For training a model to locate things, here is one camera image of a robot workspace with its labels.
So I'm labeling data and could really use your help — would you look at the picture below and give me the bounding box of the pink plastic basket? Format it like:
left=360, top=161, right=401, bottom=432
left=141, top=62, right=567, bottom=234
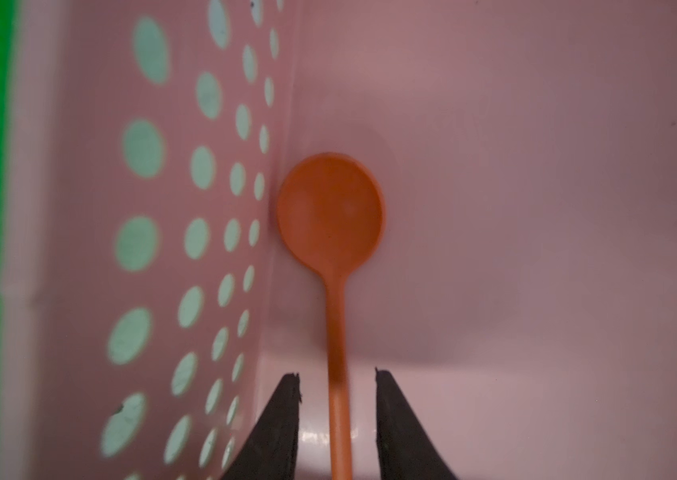
left=0, top=1, right=677, bottom=479

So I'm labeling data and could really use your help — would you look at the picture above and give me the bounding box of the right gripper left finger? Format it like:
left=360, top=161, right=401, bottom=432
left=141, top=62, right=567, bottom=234
left=222, top=373, right=302, bottom=480

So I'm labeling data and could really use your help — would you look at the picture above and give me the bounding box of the orange plastic spoon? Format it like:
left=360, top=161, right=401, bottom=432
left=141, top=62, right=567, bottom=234
left=276, top=153, right=385, bottom=479

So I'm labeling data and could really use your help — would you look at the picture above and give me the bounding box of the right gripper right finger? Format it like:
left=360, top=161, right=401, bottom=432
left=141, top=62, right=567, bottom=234
left=375, top=369, right=456, bottom=480

